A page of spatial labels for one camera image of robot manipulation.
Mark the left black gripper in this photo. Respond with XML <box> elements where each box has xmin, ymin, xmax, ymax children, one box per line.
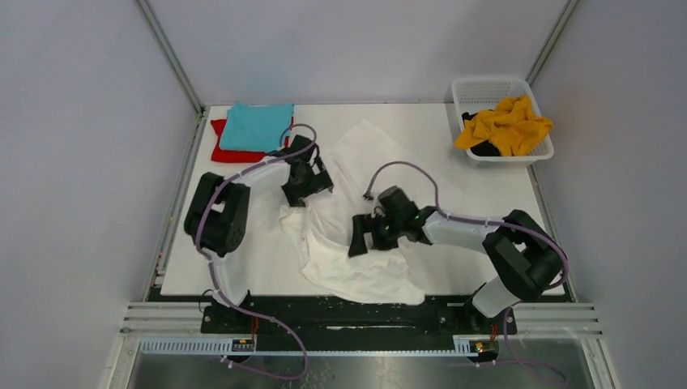
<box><xmin>283</xmin><ymin>158</ymin><xmax>332</xmax><ymax>208</ymax></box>

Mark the white t-shirt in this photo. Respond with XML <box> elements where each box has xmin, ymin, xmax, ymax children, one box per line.
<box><xmin>244</xmin><ymin>118</ymin><xmax>516</xmax><ymax>306</ymax></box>

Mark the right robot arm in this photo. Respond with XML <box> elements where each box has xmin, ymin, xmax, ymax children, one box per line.
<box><xmin>348</xmin><ymin>186</ymin><xmax>565</xmax><ymax>334</ymax></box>

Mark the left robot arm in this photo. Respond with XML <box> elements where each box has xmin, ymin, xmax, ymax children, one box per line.
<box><xmin>183</xmin><ymin>135</ymin><xmax>334</xmax><ymax>333</ymax></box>

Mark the folded teal t-shirt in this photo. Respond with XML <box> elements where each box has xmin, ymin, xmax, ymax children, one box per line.
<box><xmin>219</xmin><ymin>103</ymin><xmax>294</xmax><ymax>152</ymax></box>

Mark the folded red t-shirt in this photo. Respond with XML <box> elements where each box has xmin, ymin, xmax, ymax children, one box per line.
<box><xmin>211</xmin><ymin>115</ymin><xmax>293</xmax><ymax>164</ymax></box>

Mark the black garment in basket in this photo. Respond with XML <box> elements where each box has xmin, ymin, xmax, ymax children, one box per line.
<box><xmin>461</xmin><ymin>112</ymin><xmax>501</xmax><ymax>157</ymax></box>

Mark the white plastic basket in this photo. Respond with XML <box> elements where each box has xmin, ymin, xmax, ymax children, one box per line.
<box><xmin>451</xmin><ymin>76</ymin><xmax>554</xmax><ymax>169</ymax></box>

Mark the yellow t-shirt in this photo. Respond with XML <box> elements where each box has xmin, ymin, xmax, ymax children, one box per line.
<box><xmin>454</xmin><ymin>95</ymin><xmax>553</xmax><ymax>157</ymax></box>

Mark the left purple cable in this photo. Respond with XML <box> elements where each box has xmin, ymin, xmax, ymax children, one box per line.
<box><xmin>194</xmin><ymin>123</ymin><xmax>318</xmax><ymax>381</ymax></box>

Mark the purple cable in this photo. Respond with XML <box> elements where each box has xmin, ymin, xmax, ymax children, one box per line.
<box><xmin>363</xmin><ymin>160</ymin><xmax>570</xmax><ymax>387</ymax></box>
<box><xmin>194</xmin><ymin>123</ymin><xmax>318</xmax><ymax>381</ymax></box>

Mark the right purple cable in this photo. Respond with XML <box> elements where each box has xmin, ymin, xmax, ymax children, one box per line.
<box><xmin>363</xmin><ymin>160</ymin><xmax>570</xmax><ymax>387</ymax></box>

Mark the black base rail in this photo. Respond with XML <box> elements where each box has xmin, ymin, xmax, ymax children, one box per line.
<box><xmin>201</xmin><ymin>296</ymin><xmax>518</xmax><ymax>352</ymax></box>

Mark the white slotted cable duct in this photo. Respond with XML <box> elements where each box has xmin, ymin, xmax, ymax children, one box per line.
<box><xmin>136</xmin><ymin>336</ymin><xmax>495</xmax><ymax>359</ymax></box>

